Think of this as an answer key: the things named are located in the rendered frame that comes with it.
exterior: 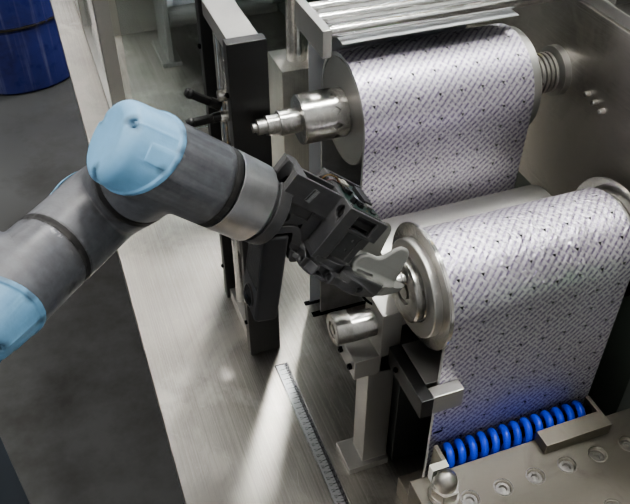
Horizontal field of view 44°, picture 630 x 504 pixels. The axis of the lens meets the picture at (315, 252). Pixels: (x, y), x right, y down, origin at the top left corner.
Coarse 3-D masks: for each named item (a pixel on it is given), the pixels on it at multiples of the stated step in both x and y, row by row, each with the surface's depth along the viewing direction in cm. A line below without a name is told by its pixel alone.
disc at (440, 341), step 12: (408, 228) 86; (420, 228) 83; (420, 240) 83; (432, 240) 82; (432, 252) 81; (444, 276) 80; (444, 288) 80; (444, 300) 81; (444, 312) 82; (444, 324) 82; (444, 336) 83; (432, 348) 87
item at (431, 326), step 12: (396, 240) 87; (408, 240) 84; (420, 252) 82; (420, 264) 82; (432, 264) 82; (432, 276) 81; (432, 288) 81; (432, 300) 81; (432, 312) 82; (408, 324) 90; (420, 324) 86; (432, 324) 83; (420, 336) 87; (432, 336) 86
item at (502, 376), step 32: (576, 320) 91; (608, 320) 93; (448, 352) 86; (480, 352) 88; (512, 352) 90; (544, 352) 93; (576, 352) 95; (480, 384) 92; (512, 384) 95; (544, 384) 97; (576, 384) 100; (448, 416) 94; (480, 416) 97; (512, 416) 99
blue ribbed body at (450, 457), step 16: (576, 400) 101; (544, 416) 99; (560, 416) 99; (576, 416) 100; (480, 432) 97; (496, 432) 97; (512, 432) 98; (528, 432) 97; (448, 448) 95; (464, 448) 95; (480, 448) 97; (496, 448) 96
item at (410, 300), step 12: (408, 264) 84; (408, 276) 84; (420, 276) 83; (408, 288) 84; (420, 288) 83; (396, 300) 89; (408, 300) 86; (420, 300) 83; (408, 312) 86; (420, 312) 84
